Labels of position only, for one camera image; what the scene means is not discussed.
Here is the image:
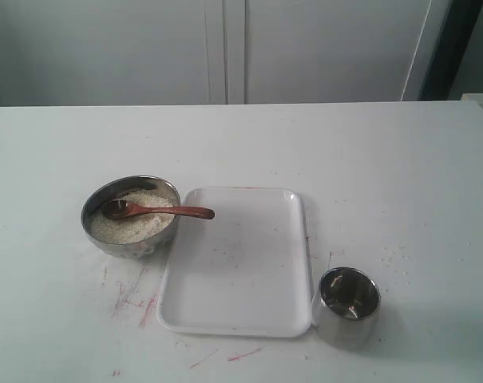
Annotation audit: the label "brown wooden spoon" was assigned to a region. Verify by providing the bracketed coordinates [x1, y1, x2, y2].
[101, 199, 215, 220]

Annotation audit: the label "steel bowl with rice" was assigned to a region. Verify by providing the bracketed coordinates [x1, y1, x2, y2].
[81, 176, 180, 259]

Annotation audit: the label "small steel cup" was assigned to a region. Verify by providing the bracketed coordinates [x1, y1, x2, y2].
[311, 267, 381, 349]

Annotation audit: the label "white plastic tray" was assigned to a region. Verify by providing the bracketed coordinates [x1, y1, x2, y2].
[156, 187, 311, 338]

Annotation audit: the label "white cabinet doors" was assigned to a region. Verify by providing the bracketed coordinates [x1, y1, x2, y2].
[0, 1, 451, 106]

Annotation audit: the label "dark vertical post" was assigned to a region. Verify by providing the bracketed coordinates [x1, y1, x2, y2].
[418, 0, 483, 101]

